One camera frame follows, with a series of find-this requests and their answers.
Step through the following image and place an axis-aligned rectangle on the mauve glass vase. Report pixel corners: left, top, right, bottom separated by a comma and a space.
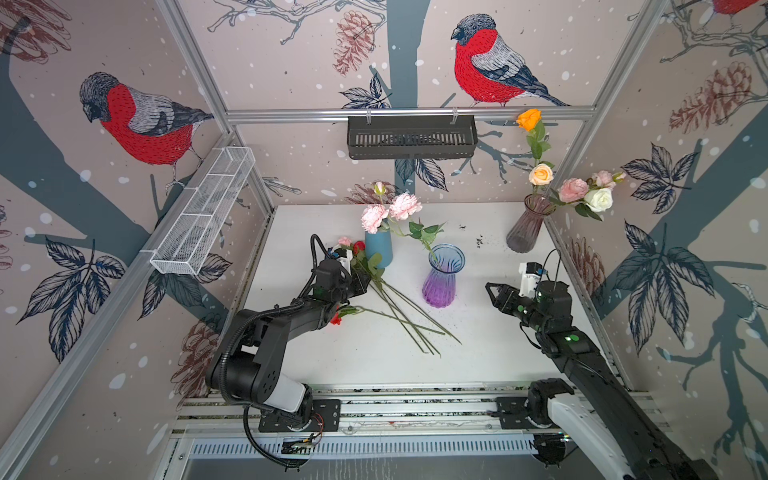
506, 194, 555, 253

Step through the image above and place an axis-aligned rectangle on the blue purple glass vase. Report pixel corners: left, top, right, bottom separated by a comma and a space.
422, 243, 466, 308

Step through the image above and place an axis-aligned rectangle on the pink carnation stem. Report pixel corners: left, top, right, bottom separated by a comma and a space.
558, 170, 626, 204

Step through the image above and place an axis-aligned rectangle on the white rose stem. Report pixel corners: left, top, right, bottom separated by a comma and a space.
575, 188, 613, 221

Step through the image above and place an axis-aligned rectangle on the orange rose stem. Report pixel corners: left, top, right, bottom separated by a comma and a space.
517, 108, 554, 193

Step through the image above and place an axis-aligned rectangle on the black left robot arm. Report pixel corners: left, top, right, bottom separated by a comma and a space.
205, 259, 370, 429

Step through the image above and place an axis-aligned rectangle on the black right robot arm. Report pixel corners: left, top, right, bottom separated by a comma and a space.
485, 280, 717, 479

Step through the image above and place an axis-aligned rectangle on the teal ceramic vase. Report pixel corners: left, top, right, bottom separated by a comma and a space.
364, 231, 393, 268

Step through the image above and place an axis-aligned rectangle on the small red rose stem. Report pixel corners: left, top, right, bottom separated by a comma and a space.
339, 238, 460, 356

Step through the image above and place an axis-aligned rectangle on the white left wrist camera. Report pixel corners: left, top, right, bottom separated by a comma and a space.
328, 245, 354, 273

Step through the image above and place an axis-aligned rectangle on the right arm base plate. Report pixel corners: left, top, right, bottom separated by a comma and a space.
495, 397, 558, 430

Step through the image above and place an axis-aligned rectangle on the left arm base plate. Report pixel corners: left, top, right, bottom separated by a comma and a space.
257, 399, 341, 433

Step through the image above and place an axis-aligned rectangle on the aluminium rail base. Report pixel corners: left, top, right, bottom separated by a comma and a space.
170, 387, 571, 460

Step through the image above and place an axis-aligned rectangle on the black hanging wire basket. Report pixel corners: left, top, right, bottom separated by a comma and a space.
347, 115, 478, 160

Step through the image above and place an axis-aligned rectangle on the white wire mesh basket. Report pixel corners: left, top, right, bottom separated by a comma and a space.
150, 146, 255, 275

